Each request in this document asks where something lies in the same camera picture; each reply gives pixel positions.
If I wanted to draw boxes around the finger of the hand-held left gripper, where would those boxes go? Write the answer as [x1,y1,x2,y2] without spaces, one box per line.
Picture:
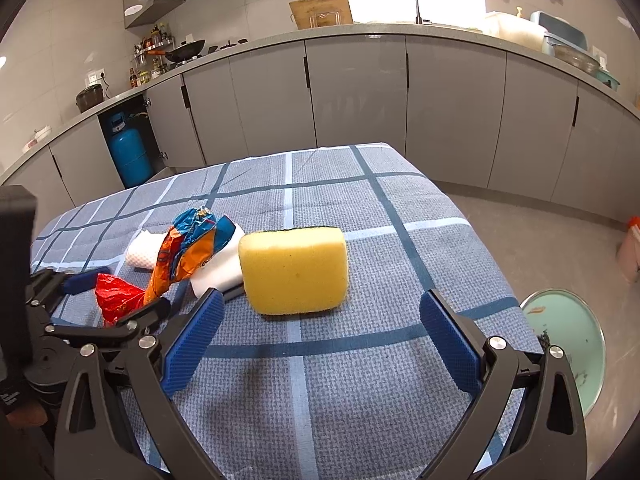
[27,269,113,311]
[45,297,172,346]

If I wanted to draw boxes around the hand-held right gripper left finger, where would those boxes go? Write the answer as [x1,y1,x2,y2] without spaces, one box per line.
[54,287,226,480]

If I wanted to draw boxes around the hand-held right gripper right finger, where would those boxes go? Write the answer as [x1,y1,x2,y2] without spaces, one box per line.
[417,289,588,480]

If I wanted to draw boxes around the red plastic bag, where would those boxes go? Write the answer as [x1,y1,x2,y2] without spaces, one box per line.
[95,274,147,327]

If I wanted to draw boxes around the orange blue snack wrapper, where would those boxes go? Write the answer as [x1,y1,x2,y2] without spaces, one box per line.
[145,207,236,311]

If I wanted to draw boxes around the pale green basin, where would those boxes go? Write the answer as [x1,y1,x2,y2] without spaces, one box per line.
[520,287,606,416]

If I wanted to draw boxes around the yellow sponge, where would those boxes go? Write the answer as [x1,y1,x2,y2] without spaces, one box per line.
[238,227,349,316]

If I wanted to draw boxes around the white paper towel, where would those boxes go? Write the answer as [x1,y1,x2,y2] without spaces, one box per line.
[125,230,167,269]

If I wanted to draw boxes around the white foam block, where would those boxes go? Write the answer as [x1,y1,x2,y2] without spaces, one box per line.
[190,224,247,301]

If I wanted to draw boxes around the blue gas cylinder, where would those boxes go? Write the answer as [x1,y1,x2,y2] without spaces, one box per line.
[107,112,153,187]

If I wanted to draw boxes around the dark brown pot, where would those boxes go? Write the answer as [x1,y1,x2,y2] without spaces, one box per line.
[76,85,106,113]

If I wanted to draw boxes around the blue checked tablecloth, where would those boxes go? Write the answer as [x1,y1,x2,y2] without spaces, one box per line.
[30,142,546,480]

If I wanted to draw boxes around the spice rack with bottles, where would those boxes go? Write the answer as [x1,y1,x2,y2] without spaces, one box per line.
[129,21,173,88]

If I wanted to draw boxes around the black wok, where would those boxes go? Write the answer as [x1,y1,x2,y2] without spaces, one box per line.
[146,39,207,64]

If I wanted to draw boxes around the grey kitchen cabinets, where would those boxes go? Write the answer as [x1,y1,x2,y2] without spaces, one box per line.
[0,22,640,226]

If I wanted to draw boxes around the green plastic tray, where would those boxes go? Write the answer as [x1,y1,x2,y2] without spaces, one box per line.
[595,70,623,92]

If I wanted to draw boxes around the metal bowl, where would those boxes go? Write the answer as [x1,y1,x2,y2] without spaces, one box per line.
[552,42,603,72]

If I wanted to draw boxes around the white plastic tub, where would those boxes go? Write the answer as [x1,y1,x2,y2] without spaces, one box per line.
[482,10,547,51]

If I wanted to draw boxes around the blue dish rack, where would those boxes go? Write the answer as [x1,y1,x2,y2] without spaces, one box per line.
[529,10,588,53]

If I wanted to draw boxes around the wooden cutting board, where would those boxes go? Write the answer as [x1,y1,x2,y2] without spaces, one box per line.
[289,0,354,30]

